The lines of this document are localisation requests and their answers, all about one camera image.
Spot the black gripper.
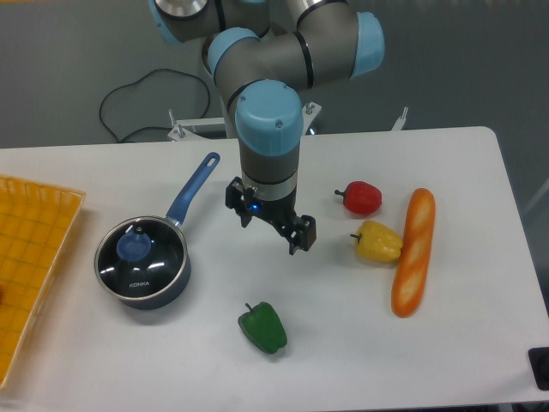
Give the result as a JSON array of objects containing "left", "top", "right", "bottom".
[{"left": 225, "top": 177, "right": 317, "bottom": 256}]

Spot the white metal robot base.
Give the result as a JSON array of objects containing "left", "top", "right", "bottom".
[{"left": 166, "top": 101, "right": 410, "bottom": 142}]

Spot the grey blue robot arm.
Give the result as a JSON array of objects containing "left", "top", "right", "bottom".
[{"left": 149, "top": 1, "right": 385, "bottom": 251}]

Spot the glass lid blue knob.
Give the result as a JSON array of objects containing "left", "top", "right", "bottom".
[{"left": 96, "top": 217, "right": 187, "bottom": 298}]

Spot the red bell pepper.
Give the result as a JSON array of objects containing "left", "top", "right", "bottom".
[{"left": 334, "top": 181, "right": 383, "bottom": 216}]

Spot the yellow bell pepper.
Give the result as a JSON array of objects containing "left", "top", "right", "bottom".
[{"left": 350, "top": 220, "right": 403, "bottom": 263}]

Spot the green bell pepper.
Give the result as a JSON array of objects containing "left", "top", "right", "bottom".
[{"left": 238, "top": 301, "right": 287, "bottom": 354}]

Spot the orange baguette bread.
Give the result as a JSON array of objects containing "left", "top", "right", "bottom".
[{"left": 391, "top": 188, "right": 436, "bottom": 318}]

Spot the black object table corner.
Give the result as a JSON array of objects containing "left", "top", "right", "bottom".
[{"left": 528, "top": 347, "right": 549, "bottom": 391}]

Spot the blue saucepan with handle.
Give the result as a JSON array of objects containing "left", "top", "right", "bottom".
[{"left": 94, "top": 152, "right": 221, "bottom": 311}]

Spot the black cable on floor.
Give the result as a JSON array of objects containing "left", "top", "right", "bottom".
[{"left": 99, "top": 68, "right": 212, "bottom": 143}]

